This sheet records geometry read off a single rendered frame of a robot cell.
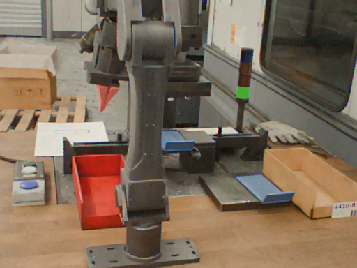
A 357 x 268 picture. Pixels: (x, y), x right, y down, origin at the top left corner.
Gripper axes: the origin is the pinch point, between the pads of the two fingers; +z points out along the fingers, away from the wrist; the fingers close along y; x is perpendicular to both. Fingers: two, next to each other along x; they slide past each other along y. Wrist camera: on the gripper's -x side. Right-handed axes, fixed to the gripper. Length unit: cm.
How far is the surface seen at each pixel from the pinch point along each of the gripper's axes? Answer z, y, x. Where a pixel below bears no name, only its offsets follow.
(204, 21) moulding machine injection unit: 40, -150, -292
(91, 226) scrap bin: 15.5, 3.0, 22.6
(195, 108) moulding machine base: 117, -157, -276
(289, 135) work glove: 12, -66, -19
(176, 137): 8.5, -22.1, -4.9
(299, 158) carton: 7, -54, 4
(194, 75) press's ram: -9.2, -21.5, -3.1
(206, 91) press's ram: -5.5, -25.6, -3.2
